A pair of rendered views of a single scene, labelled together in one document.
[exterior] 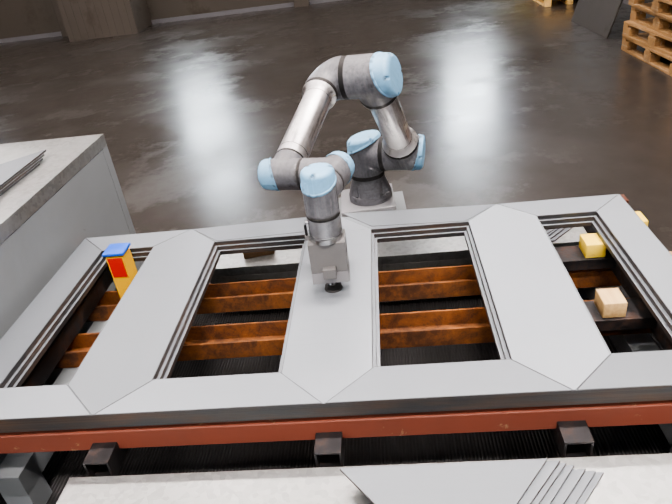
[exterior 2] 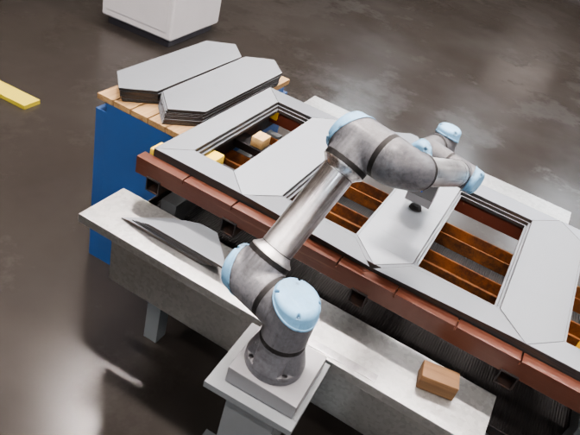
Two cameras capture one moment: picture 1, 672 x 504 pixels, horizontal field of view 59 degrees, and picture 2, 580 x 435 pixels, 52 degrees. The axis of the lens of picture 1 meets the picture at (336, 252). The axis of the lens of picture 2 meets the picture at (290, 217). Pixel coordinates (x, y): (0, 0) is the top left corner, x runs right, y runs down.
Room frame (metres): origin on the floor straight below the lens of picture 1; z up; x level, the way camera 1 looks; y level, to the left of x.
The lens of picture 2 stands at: (2.90, 0.01, 1.87)
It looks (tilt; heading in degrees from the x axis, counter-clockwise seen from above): 35 degrees down; 193
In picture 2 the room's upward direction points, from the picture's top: 16 degrees clockwise
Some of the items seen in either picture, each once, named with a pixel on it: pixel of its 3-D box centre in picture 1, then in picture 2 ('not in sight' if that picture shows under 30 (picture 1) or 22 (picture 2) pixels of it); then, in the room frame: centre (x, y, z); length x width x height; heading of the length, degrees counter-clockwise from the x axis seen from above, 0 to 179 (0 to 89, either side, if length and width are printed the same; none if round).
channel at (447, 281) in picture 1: (344, 288); not in sight; (1.38, -0.01, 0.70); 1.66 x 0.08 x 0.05; 83
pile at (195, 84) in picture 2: not in sight; (204, 78); (0.80, -0.97, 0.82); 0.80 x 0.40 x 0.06; 173
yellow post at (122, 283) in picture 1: (127, 281); not in sight; (1.45, 0.60, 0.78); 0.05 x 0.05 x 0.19; 83
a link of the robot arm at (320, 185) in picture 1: (320, 191); (443, 142); (1.17, 0.02, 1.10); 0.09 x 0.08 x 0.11; 158
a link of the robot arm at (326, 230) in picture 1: (323, 224); not in sight; (1.17, 0.02, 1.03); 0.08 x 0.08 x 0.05
